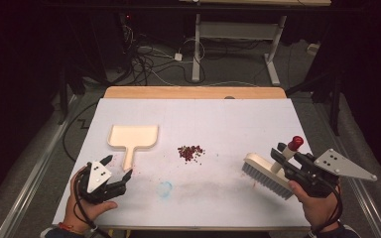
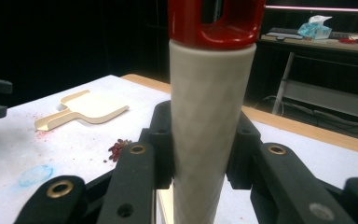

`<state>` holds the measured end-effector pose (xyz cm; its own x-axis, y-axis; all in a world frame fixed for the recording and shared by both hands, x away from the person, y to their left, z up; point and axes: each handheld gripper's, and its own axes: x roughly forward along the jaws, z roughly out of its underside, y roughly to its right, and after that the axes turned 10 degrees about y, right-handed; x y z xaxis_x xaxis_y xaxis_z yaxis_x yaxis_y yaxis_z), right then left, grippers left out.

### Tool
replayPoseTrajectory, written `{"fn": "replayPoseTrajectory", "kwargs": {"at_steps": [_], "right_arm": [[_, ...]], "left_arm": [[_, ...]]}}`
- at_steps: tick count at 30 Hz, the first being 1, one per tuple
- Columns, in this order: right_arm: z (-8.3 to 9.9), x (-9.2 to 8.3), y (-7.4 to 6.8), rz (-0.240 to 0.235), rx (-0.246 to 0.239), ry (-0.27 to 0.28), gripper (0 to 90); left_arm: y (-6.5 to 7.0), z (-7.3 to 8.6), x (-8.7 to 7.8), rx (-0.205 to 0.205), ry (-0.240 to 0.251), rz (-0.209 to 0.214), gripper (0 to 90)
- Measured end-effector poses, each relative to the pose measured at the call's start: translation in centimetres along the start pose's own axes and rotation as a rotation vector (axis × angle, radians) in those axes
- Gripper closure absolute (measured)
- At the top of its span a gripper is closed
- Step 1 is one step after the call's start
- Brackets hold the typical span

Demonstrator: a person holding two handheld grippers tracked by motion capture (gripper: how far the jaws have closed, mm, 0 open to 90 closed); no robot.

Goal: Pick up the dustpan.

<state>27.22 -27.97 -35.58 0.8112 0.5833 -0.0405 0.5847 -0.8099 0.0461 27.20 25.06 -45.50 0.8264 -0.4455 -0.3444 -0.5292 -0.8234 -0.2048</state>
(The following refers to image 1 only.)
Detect black stand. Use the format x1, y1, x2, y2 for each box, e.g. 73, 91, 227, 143
286, 63, 346, 137
57, 63, 87, 126

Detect metal floor rail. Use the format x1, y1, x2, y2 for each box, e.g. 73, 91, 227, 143
0, 94, 78, 238
314, 102, 381, 238

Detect tangle of black cables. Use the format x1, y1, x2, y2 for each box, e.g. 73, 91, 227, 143
120, 24, 207, 87

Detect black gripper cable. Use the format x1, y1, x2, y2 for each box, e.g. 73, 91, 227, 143
311, 182, 344, 236
72, 172, 112, 238

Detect red bracelet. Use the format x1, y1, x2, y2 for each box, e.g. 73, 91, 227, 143
57, 221, 86, 236

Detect black floor cable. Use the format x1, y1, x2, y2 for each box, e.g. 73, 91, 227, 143
62, 100, 99, 163

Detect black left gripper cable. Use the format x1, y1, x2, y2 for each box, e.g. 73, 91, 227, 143
72, 172, 112, 238

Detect cream dustpan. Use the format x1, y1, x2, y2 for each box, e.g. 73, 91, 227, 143
107, 124, 160, 173

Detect white table mat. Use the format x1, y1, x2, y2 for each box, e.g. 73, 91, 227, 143
52, 97, 313, 230

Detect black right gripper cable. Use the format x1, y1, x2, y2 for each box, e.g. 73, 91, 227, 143
311, 182, 344, 236

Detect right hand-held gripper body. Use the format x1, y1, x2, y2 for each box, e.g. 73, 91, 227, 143
284, 148, 378, 199

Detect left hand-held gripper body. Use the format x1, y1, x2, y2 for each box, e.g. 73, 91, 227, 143
76, 161, 127, 204

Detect white brush with red knob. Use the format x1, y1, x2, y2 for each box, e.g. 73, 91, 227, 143
241, 135, 306, 201

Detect person's left hand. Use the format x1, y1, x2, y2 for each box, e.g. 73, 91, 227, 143
62, 167, 119, 233

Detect wooden table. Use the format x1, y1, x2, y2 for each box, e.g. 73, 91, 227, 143
103, 85, 288, 100

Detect pile of red crumbs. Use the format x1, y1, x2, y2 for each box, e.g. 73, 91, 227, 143
177, 144, 206, 165

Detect person's right hand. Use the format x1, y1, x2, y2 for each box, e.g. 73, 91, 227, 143
287, 179, 343, 230

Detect white desk frame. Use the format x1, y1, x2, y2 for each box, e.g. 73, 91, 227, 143
178, 0, 332, 87

